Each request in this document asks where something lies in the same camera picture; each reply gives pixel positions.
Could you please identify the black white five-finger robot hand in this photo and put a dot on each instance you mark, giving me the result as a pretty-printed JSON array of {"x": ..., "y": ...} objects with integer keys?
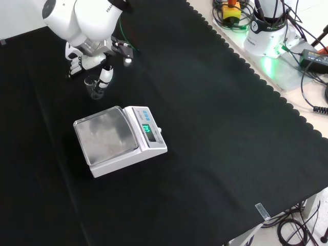
[{"x": 93, "y": 61}]

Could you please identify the small clear glass beaker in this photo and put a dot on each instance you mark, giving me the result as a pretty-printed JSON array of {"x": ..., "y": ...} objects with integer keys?
[{"x": 90, "y": 88}]

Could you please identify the white electronic balance steel pan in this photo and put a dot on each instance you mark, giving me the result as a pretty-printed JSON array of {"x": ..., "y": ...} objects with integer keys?
[{"x": 112, "y": 135}]

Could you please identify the grey tape piece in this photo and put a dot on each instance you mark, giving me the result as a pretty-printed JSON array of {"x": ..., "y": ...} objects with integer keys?
[{"x": 2, "y": 41}]

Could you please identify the black bench cloth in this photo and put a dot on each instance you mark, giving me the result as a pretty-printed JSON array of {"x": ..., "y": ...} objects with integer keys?
[{"x": 205, "y": 128}]

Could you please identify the yellow stop button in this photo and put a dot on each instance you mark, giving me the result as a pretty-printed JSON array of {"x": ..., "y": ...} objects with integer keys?
[{"x": 231, "y": 11}]

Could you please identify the grey metal mounting plate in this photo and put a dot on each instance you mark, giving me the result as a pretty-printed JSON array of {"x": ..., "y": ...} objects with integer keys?
[{"x": 287, "y": 77}]

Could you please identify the black power adapter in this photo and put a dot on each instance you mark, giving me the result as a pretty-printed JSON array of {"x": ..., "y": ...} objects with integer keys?
[{"x": 314, "y": 57}]

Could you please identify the clear tape strip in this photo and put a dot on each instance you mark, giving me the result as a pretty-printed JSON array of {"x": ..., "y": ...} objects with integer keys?
[{"x": 262, "y": 211}]

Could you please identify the black orange tripod leg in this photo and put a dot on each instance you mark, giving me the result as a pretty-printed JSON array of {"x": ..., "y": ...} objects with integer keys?
[{"x": 320, "y": 38}]

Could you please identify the grey table leg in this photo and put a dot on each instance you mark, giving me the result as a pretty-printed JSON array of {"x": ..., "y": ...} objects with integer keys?
[{"x": 310, "y": 205}]

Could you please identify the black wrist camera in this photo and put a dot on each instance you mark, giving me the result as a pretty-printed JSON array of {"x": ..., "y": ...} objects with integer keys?
[{"x": 125, "y": 51}]

